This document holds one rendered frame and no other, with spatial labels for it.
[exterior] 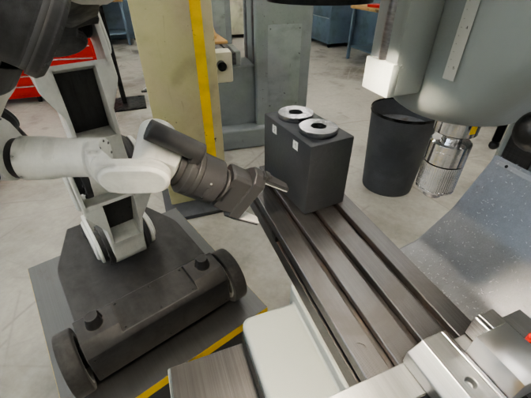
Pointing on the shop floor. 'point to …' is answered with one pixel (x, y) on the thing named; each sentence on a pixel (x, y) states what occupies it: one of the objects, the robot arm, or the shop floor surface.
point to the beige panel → (181, 78)
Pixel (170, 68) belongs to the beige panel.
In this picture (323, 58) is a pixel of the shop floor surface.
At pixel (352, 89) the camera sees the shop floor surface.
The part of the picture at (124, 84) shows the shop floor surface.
